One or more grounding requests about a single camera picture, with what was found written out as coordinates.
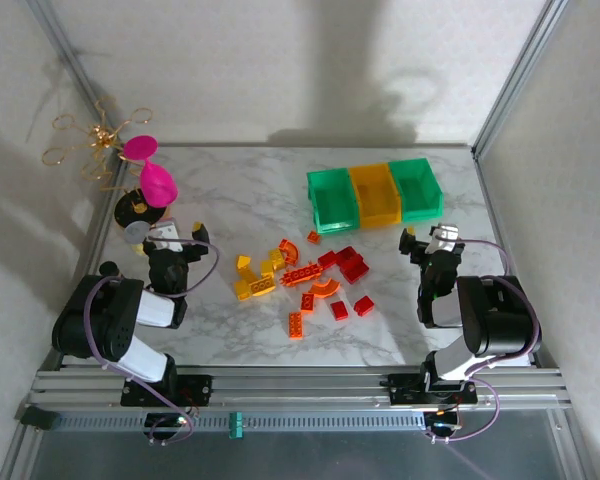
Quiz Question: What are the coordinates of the green plastic bin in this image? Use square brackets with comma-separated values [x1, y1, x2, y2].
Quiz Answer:
[388, 157, 445, 224]
[306, 168, 360, 236]

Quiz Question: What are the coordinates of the yellow plastic bin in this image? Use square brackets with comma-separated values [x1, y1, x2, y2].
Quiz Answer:
[348, 162, 404, 230]

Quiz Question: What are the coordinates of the pink plastic wine glass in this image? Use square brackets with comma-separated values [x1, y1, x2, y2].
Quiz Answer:
[122, 134, 180, 209]

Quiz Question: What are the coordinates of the aluminium frame post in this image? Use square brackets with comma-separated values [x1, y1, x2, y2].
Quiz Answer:
[471, 0, 566, 160]
[27, 0, 126, 161]

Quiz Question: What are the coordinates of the black rail end cap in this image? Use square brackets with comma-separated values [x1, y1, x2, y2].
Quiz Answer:
[19, 405, 61, 432]

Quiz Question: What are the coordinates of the small yellow can grey lid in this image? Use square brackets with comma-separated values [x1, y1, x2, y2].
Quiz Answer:
[123, 220, 154, 257]

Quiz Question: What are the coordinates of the small black connector board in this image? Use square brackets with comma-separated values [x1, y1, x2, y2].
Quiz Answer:
[426, 410, 464, 435]
[143, 412, 191, 436]

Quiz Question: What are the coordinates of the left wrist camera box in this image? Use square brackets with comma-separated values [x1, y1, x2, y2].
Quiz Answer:
[152, 219, 184, 251]

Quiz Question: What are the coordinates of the aluminium table side rail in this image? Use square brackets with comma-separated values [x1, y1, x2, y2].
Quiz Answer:
[39, 154, 129, 371]
[473, 148, 541, 367]

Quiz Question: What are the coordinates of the grey slotted cable duct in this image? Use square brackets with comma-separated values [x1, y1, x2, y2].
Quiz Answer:
[54, 410, 429, 432]

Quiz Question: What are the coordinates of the gold wire stand black base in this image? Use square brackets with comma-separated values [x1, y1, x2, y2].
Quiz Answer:
[40, 95, 174, 232]

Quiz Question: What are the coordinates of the long orange lego plate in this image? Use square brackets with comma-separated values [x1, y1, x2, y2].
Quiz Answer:
[278, 264, 326, 287]

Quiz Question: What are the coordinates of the aluminium rail under arm bases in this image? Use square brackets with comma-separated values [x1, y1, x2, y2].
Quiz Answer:
[27, 366, 574, 414]

